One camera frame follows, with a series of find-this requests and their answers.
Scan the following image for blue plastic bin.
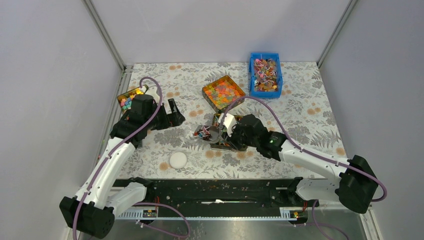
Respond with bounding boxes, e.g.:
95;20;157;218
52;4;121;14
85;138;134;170
248;52;283;99

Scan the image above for floral tablecloth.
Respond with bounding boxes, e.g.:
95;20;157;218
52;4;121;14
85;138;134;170
118;61;346;179

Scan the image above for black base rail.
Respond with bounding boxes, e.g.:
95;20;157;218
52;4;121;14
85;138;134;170
113;177;314;215

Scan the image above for green tin with star candies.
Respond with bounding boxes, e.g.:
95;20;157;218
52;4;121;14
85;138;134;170
116;84;149;114

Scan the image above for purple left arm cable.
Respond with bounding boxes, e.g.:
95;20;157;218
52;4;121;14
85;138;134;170
72;76;191;240

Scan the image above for white jar lid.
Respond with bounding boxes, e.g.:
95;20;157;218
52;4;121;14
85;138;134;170
169;152;188;169

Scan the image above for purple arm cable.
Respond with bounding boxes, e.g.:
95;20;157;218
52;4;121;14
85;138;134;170
218;96;388;240
72;76;191;240

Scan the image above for metal scoop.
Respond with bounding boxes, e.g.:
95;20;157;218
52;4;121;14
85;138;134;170
193;125;226;144

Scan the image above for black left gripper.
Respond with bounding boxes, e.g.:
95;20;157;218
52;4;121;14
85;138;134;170
145;98;185;131

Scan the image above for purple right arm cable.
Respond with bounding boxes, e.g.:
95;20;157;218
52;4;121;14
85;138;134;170
218;96;388;240

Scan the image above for aluminium frame rails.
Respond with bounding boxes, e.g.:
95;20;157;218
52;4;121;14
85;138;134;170
69;0;133;240

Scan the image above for green tin with gummy candies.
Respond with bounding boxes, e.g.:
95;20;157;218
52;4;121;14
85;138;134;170
201;75;246;114

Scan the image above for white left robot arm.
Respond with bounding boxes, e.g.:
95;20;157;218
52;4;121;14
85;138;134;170
59;94;185;239

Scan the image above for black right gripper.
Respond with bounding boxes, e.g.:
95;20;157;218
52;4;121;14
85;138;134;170
222;122;259;151

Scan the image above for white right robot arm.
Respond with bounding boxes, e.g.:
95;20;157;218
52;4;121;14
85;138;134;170
222;114;378;214

